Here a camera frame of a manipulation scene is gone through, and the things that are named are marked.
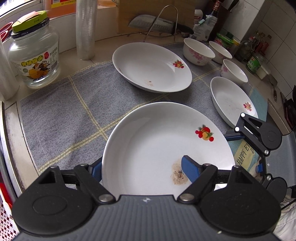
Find small white fruit-print plate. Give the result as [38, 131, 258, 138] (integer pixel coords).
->
[210, 77, 258, 128]

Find glass jar green lid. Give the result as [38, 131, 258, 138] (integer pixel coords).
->
[8, 11, 60, 89]

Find white floral bowl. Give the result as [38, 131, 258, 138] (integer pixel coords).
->
[220, 59, 248, 86]
[209, 41, 232, 64]

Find white bowl pink flowers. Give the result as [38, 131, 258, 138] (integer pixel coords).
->
[183, 38, 216, 66]

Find grey checked cloth mat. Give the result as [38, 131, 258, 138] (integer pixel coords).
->
[20, 42, 255, 174]

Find green lid sauce jar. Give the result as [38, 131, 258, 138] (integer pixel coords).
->
[214, 33, 233, 50]

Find steel kitchen knife black handle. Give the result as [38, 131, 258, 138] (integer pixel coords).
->
[128, 15, 194, 35]

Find metal wire knife stand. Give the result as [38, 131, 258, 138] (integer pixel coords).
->
[128, 4, 179, 42]

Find white clipped seasoning bag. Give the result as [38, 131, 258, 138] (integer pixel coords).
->
[190, 15, 218, 42]

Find clear plastic wrap roll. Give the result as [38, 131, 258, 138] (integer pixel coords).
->
[76, 0, 97, 60]

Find bamboo cutting board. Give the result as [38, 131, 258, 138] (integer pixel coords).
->
[117, 0, 196, 34]

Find orange oil jug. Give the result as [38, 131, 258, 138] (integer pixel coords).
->
[43, 0, 76, 19]

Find red basin in sink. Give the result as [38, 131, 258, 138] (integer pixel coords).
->
[0, 22, 13, 42]

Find dark soy sauce bottle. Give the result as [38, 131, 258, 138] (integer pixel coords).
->
[207, 0, 227, 41]

